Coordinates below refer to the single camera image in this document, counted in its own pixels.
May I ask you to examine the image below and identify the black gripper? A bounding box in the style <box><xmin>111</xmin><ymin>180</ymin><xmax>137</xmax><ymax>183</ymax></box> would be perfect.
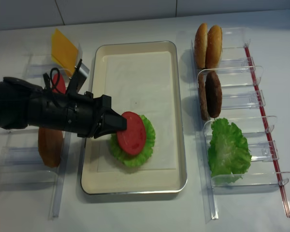
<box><xmin>28</xmin><ymin>93</ymin><xmax>127</xmax><ymax>139</ymax></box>

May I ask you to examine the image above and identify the red tomato slice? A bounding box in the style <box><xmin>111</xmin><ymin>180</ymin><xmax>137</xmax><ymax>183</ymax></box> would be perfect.
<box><xmin>52</xmin><ymin>73</ymin><xmax>66</xmax><ymax>94</ymax></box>
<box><xmin>116</xmin><ymin>112</ymin><xmax>146</xmax><ymax>156</ymax></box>

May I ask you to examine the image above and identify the green lettuce leaf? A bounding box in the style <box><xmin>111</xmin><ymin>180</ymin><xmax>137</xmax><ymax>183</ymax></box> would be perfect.
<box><xmin>109</xmin><ymin>115</ymin><xmax>156</xmax><ymax>168</ymax></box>
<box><xmin>208</xmin><ymin>118</ymin><xmax>252</xmax><ymax>184</ymax></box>

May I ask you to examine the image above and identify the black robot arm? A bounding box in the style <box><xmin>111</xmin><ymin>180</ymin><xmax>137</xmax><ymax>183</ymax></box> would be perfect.
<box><xmin>0</xmin><ymin>77</ymin><xmax>127</xmax><ymax>138</ymax></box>

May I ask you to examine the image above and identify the red tomato slice in rack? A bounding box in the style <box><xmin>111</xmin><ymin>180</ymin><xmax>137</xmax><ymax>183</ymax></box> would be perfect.
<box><xmin>52</xmin><ymin>73</ymin><xmax>66</xmax><ymax>94</ymax></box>

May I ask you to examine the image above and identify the yellow cheese slice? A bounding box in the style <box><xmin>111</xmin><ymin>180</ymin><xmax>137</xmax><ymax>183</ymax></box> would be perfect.
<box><xmin>51</xmin><ymin>29</ymin><xmax>78</xmax><ymax>76</ymax></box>

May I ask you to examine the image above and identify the brown meat patty outer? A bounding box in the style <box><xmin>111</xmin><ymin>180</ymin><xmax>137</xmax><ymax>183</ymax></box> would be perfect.
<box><xmin>198</xmin><ymin>74</ymin><xmax>208</xmax><ymax>121</ymax></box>

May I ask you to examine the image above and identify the brown meat patty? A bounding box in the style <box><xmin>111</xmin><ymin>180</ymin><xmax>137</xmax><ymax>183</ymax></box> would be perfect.
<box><xmin>198</xmin><ymin>74</ymin><xmax>208</xmax><ymax>121</ymax></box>
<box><xmin>205</xmin><ymin>71</ymin><xmax>222</xmax><ymax>118</ymax></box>

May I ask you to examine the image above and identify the brown meat patty inner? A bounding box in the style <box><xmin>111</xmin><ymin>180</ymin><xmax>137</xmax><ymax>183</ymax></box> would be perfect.
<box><xmin>205</xmin><ymin>71</ymin><xmax>222</xmax><ymax>118</ymax></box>

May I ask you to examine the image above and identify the green lettuce leaf in rack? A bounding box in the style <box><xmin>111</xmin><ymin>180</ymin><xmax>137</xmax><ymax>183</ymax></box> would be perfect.
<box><xmin>208</xmin><ymin>118</ymin><xmax>252</xmax><ymax>184</ymax></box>

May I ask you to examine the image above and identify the white paper tray liner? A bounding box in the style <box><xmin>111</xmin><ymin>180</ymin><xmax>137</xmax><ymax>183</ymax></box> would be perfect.
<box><xmin>103</xmin><ymin>52</ymin><xmax>177</xmax><ymax>170</ymax></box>

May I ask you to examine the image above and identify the cream metal tray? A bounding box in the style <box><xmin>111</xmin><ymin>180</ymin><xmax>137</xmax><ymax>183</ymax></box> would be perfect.
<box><xmin>81</xmin><ymin>41</ymin><xmax>187</xmax><ymax>195</ymax></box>

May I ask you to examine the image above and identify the clear acrylic left food rack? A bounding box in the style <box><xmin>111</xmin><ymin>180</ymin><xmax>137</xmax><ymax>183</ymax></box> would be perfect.
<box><xmin>0</xmin><ymin>41</ymin><xmax>84</xmax><ymax>220</ymax></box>

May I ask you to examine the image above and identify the clear acrylic food rack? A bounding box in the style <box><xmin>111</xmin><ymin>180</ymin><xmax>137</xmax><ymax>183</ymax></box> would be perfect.
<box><xmin>0</xmin><ymin>41</ymin><xmax>84</xmax><ymax>220</ymax></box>
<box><xmin>196</xmin><ymin>28</ymin><xmax>290</xmax><ymax>221</ymax></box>

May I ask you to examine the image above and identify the bun half outer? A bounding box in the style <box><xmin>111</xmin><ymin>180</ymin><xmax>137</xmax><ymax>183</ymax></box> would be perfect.
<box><xmin>194</xmin><ymin>23</ymin><xmax>207</xmax><ymax>69</ymax></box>

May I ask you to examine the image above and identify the bun half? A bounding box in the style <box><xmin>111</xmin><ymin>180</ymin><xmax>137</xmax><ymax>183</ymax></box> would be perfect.
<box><xmin>194</xmin><ymin>23</ymin><xmax>207</xmax><ymax>69</ymax></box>
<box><xmin>205</xmin><ymin>25</ymin><xmax>222</xmax><ymax>69</ymax></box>

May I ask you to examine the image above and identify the clear acrylic right food rack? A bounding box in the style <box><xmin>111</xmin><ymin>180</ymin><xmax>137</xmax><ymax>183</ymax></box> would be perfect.
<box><xmin>196</xmin><ymin>28</ymin><xmax>290</xmax><ymax>221</ymax></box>

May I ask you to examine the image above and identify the bun half inner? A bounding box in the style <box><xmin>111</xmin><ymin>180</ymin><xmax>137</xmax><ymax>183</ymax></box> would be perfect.
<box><xmin>205</xmin><ymin>25</ymin><xmax>222</xmax><ymax>69</ymax></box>

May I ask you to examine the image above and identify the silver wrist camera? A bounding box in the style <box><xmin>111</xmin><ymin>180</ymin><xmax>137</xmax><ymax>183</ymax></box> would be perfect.
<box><xmin>66</xmin><ymin>59</ymin><xmax>89</xmax><ymax>94</ymax></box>

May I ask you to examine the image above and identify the red rail strip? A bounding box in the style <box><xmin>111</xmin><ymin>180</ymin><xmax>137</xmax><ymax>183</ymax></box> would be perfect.
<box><xmin>244</xmin><ymin>44</ymin><xmax>290</xmax><ymax>218</ymax></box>

